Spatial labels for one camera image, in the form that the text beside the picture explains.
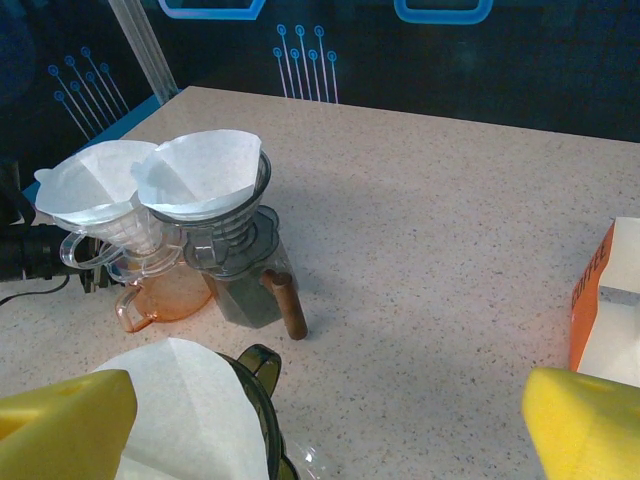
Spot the clear glass carafe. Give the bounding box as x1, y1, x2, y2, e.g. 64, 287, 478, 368
279, 439, 336, 480

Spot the orange glass carafe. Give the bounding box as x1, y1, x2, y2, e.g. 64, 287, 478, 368
113, 262, 217, 332

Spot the clear plastic dripper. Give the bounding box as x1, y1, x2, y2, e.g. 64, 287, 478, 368
51, 199, 187, 280

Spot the dark olive dripper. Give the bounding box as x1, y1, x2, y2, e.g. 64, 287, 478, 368
234, 343, 301, 480

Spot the blue trimmed aluminium side rail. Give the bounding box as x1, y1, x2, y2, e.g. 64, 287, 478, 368
19, 92, 174, 199

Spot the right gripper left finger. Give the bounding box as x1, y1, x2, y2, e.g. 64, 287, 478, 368
0, 368, 139, 480

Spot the orange white coffee filter box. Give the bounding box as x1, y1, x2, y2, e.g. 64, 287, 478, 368
568, 216, 640, 387

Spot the thin black cable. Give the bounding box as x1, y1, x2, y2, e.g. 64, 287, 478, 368
0, 276, 72, 307

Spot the grey carafe with wooden handle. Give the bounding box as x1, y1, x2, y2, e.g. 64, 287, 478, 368
212, 234, 310, 343

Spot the grey plastic dripper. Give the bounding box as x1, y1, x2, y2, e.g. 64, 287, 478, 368
148, 149, 282, 277

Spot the aluminium frame post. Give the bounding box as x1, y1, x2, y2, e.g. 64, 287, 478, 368
107, 0, 180, 104

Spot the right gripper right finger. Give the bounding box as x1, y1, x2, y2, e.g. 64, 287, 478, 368
521, 366, 640, 480

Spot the white paper coffee filter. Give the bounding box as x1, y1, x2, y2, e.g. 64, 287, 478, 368
89, 336, 270, 480
130, 128, 265, 221
33, 140, 164, 226

